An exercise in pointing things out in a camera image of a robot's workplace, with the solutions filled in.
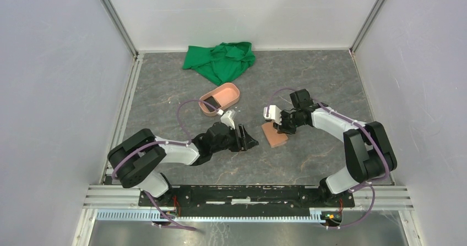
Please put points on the green cloth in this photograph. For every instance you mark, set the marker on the green cloth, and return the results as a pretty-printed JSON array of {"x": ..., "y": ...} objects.
[{"x": 222, "y": 63}]

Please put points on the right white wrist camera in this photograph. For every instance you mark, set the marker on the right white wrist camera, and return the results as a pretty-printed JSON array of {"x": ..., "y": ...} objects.
[{"x": 272, "y": 113}]

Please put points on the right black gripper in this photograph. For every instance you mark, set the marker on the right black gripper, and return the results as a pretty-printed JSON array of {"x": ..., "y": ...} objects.
[{"x": 282, "y": 128}]

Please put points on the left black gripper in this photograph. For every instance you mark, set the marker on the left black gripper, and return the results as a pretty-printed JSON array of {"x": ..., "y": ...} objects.
[{"x": 246, "y": 141}]

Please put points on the pink oval tray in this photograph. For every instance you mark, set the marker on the pink oval tray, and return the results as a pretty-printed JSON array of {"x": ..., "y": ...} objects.
[{"x": 226, "y": 94}]

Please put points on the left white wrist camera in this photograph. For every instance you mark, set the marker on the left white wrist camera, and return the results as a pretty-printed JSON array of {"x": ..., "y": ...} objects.
[{"x": 227, "y": 118}]

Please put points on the brown leather card holder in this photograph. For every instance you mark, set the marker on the brown leather card holder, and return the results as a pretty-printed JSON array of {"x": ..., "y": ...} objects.
[{"x": 274, "y": 138}]

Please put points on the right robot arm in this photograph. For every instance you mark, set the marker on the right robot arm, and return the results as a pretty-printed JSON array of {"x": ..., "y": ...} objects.
[{"x": 369, "y": 156}]

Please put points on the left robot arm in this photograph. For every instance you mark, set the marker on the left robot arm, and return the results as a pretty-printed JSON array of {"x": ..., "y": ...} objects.
[{"x": 134, "y": 161}]

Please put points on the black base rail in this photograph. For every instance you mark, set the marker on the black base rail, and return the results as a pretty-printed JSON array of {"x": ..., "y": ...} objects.
[{"x": 251, "y": 200}]

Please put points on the black card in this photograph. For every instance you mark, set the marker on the black card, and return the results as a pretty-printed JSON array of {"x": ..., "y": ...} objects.
[{"x": 211, "y": 104}]

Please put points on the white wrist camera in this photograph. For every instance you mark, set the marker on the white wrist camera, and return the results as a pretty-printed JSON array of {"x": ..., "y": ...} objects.
[
  {"x": 272, "y": 113},
  {"x": 227, "y": 118}
]

